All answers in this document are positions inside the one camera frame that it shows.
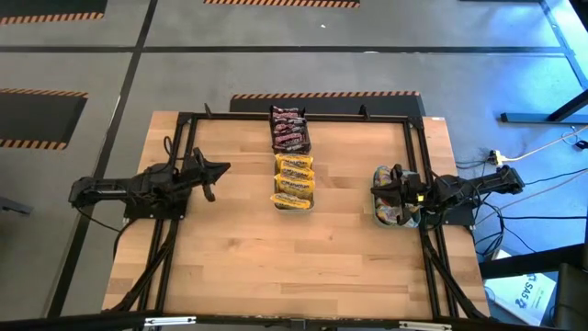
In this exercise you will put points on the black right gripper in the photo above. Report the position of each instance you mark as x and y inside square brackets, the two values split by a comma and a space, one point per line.
[406, 193]

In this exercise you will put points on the white printed cardboard box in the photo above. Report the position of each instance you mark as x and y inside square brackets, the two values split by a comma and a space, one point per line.
[519, 299]

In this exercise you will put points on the black desk frame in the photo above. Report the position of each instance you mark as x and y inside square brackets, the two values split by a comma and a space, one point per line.
[523, 118]

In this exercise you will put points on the grey furniture foot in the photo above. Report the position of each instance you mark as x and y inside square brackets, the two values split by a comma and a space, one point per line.
[14, 205]

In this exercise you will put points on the black hazard-striped floor mat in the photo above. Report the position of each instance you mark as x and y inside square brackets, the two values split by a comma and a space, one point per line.
[321, 106]
[37, 119]
[275, 3]
[46, 5]

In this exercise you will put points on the black frame bracket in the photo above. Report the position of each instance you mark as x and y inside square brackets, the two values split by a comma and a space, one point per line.
[364, 112]
[208, 111]

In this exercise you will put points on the silver rig bracket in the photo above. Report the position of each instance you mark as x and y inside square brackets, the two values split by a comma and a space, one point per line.
[170, 321]
[425, 326]

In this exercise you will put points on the yellow power strip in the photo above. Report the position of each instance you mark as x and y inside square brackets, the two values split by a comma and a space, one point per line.
[497, 158]

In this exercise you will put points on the smoky translucent plastic bin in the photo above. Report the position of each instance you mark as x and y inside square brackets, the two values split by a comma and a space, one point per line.
[290, 149]

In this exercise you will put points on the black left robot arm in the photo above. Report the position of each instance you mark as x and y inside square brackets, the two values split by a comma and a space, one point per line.
[124, 186]

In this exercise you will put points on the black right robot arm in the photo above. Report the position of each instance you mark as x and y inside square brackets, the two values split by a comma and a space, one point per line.
[473, 186]

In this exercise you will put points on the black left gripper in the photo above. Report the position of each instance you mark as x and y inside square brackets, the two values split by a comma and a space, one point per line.
[197, 174]

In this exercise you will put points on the green plastic bin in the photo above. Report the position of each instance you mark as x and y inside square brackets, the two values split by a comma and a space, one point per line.
[374, 202]

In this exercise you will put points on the pale grey plastic bin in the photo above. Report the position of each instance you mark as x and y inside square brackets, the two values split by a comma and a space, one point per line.
[294, 207]

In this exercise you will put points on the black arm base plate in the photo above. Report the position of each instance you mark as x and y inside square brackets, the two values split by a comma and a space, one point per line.
[156, 211]
[459, 216]

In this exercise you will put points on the black overhead rig bar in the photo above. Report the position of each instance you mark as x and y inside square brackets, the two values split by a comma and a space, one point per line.
[69, 324]

